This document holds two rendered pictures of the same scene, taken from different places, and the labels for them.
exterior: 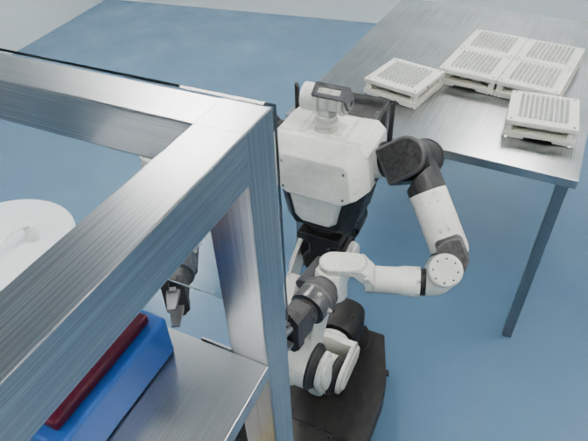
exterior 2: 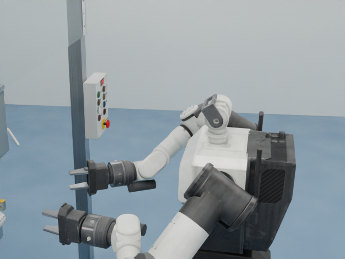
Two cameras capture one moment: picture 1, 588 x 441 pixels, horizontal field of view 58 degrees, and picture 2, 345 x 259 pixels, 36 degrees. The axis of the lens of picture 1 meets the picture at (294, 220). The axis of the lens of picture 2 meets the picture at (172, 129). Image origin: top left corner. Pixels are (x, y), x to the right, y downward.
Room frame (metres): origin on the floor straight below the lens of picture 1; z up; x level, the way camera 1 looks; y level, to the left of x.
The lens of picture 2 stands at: (0.62, -1.34, 1.85)
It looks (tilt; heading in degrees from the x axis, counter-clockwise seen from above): 22 degrees down; 72
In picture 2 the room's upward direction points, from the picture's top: 1 degrees clockwise
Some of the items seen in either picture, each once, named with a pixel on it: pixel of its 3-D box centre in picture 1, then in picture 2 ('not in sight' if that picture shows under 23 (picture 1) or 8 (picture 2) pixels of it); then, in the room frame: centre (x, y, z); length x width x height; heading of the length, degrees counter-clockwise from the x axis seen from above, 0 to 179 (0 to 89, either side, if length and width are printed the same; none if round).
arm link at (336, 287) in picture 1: (324, 283); (120, 235); (0.88, -0.07, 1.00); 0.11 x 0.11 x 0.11; 55
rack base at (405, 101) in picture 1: (403, 87); not in sight; (2.08, -0.49, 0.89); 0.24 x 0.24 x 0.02; 50
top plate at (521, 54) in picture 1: (549, 55); not in sight; (2.23, -1.16, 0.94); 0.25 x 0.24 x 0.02; 55
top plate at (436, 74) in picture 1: (404, 76); not in sight; (2.08, -0.49, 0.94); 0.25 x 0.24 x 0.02; 50
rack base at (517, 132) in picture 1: (539, 122); not in sight; (1.75, -0.95, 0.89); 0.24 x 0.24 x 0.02; 66
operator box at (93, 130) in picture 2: not in sight; (96, 105); (0.98, 0.95, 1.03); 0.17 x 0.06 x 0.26; 63
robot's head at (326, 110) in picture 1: (324, 102); (218, 116); (1.15, -0.08, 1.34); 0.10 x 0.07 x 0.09; 63
